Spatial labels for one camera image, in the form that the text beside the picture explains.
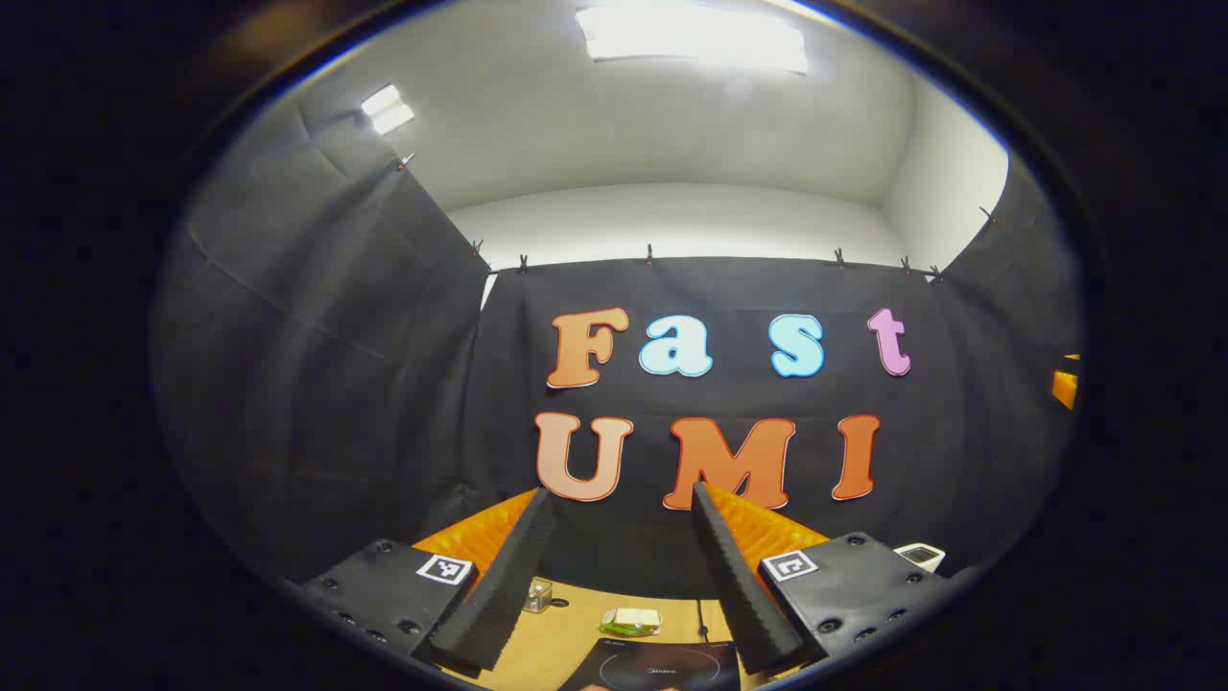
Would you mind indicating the large ceiling light panel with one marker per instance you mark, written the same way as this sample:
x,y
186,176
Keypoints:
x,y
696,36

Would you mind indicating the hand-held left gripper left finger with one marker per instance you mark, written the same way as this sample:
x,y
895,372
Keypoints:
x,y
508,576

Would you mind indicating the black induction cooktop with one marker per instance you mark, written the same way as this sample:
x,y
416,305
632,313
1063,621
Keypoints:
x,y
652,667

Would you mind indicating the small white plate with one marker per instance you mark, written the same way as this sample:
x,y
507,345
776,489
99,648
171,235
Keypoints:
x,y
656,626

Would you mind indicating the row of black clips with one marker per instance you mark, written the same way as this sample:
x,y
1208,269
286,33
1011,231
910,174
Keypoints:
x,y
649,254

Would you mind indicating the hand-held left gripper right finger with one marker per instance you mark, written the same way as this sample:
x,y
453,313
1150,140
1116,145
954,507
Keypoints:
x,y
734,576

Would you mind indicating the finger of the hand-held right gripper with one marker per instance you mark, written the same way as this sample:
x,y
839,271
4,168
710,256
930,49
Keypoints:
x,y
1065,384

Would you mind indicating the white box appliance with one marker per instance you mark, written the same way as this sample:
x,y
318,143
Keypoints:
x,y
921,555

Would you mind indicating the small ceiling light panel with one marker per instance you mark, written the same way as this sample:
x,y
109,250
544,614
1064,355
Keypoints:
x,y
387,107

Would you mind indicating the sandwich with lettuce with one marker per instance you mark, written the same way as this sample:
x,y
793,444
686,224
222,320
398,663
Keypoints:
x,y
633,619

